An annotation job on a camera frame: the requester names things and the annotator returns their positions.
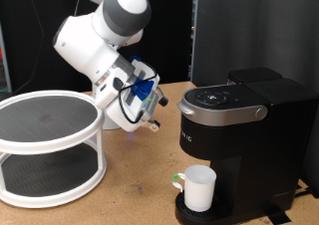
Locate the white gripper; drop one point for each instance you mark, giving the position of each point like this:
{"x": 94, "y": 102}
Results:
{"x": 126, "y": 120}

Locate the white mug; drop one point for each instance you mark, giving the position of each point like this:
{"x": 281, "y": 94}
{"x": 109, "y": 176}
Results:
{"x": 199, "y": 188}

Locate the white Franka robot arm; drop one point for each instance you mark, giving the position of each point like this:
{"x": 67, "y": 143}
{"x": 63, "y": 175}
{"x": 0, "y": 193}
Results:
{"x": 83, "y": 49}

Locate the black Keurig coffee machine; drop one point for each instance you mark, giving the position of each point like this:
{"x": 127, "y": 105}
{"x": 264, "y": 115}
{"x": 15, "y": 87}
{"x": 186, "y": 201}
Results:
{"x": 265, "y": 152}

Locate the black curtain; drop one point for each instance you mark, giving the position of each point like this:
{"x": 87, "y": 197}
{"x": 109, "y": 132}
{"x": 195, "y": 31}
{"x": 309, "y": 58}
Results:
{"x": 172, "y": 36}

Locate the white two-tier turntable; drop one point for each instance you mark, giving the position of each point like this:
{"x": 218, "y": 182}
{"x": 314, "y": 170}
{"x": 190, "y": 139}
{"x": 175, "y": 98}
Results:
{"x": 50, "y": 142}

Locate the black square lid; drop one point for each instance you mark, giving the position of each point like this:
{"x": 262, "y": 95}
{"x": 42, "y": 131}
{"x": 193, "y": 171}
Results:
{"x": 249, "y": 19}

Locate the black tape strip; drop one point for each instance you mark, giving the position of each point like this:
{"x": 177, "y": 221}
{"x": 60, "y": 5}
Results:
{"x": 277, "y": 215}

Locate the grey metal frame post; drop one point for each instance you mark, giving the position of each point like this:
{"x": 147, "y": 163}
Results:
{"x": 194, "y": 36}
{"x": 4, "y": 59}

